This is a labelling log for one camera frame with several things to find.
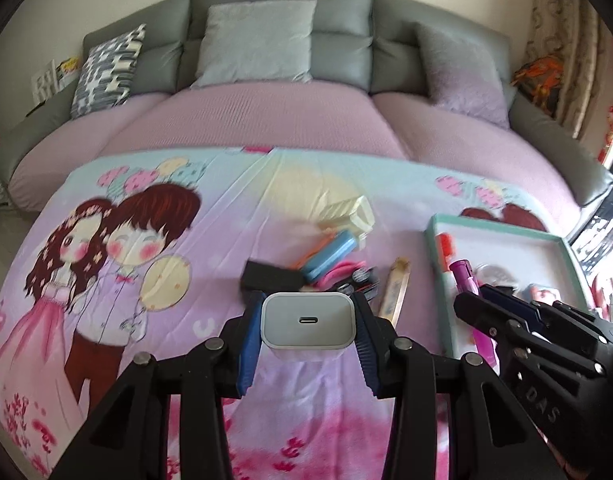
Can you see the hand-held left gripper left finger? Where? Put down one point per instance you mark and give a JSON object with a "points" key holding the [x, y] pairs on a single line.
{"points": [[246, 345]]}

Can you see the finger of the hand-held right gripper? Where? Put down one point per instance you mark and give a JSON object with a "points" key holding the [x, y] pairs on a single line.
{"points": [[486, 315], [536, 307]]}

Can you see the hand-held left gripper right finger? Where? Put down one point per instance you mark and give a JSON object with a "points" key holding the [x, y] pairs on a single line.
{"points": [[366, 345]]}

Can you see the magenta pen box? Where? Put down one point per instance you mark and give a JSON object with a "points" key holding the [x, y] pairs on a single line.
{"points": [[461, 275]]}

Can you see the black toy car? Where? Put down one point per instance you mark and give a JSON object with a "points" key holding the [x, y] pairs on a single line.
{"points": [[364, 282]]}

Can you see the white charger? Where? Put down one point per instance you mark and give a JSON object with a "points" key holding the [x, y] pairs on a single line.
{"points": [[309, 320]]}

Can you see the teal box lid tray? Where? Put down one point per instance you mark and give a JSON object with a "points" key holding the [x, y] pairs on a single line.
{"points": [[506, 245]]}

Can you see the black box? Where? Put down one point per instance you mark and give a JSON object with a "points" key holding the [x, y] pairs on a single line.
{"points": [[271, 275]]}

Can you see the red glue bottle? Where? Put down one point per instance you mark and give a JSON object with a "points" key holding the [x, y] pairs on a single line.
{"points": [[443, 247]]}

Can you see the blue small cylinder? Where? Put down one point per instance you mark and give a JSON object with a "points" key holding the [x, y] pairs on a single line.
{"points": [[334, 252]]}

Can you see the clear plastic box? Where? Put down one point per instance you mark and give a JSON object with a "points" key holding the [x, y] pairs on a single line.
{"points": [[344, 210]]}

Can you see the brown narrow box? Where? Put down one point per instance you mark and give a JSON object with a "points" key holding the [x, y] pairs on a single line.
{"points": [[396, 290]]}

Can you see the printed blanket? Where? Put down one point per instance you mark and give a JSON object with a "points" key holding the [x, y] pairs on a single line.
{"points": [[211, 210]]}

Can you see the orange decoration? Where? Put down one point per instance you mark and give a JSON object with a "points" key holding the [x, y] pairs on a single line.
{"points": [[539, 82]]}

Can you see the pink sofa cover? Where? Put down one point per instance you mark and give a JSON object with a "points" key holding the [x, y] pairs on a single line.
{"points": [[266, 115]]}

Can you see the grey purple pillow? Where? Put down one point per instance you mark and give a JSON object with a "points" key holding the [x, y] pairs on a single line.
{"points": [[461, 75]]}

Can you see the patterned curtain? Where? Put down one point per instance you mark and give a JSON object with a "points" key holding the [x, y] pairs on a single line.
{"points": [[566, 20]]}

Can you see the grey sofa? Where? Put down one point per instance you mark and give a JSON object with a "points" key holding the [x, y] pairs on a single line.
{"points": [[346, 55]]}

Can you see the black white patterned pillow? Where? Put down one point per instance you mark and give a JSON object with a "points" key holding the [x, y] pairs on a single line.
{"points": [[106, 72]]}

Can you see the yellow book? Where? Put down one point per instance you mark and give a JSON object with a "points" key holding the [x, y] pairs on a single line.
{"points": [[69, 67]]}

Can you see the white magazine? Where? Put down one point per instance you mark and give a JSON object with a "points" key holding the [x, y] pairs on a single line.
{"points": [[44, 82]]}

